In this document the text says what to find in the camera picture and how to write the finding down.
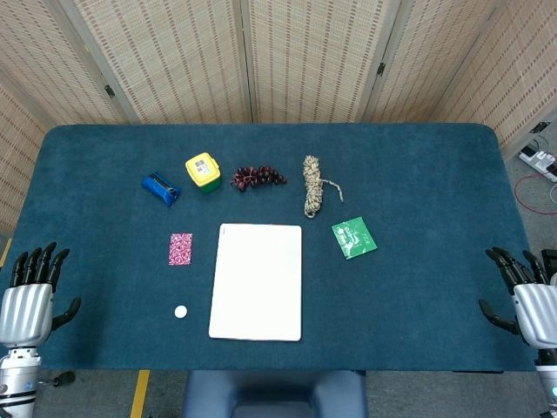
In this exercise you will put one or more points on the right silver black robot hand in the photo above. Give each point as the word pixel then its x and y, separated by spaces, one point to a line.
pixel 537 313

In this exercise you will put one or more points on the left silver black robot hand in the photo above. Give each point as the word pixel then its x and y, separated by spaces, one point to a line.
pixel 26 313

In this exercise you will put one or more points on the small white round object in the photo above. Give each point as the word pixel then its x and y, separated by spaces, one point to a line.
pixel 181 312

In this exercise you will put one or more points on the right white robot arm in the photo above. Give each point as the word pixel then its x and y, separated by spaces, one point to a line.
pixel 547 383

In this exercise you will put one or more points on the black stool leg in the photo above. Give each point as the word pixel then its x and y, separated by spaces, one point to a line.
pixel 65 378

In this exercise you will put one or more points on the teal table cloth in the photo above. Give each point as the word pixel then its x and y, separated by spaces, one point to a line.
pixel 413 283

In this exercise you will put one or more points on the white power strip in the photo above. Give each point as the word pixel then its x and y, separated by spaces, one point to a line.
pixel 539 161

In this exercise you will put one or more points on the blue zipper pouch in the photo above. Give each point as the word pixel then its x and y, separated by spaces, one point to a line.
pixel 160 188

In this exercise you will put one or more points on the small black plug device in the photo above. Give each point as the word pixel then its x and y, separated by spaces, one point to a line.
pixel 539 128

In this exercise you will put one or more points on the green tea packet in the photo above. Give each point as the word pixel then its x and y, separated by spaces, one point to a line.
pixel 353 238

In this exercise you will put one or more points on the blue padded seat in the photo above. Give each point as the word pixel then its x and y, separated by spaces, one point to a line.
pixel 209 394

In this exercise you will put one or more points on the yellow-lidded green mini bin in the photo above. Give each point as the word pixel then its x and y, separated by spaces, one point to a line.
pixel 201 170

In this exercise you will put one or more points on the white rectangular board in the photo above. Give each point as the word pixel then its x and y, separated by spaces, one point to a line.
pixel 256 283

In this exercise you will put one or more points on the black screen hinge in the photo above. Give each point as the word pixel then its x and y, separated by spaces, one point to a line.
pixel 381 69
pixel 109 91

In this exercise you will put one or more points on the dark red grape bunch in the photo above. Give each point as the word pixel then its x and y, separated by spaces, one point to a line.
pixel 257 176

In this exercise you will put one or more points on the woven folding screen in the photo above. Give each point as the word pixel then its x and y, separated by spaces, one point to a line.
pixel 174 65

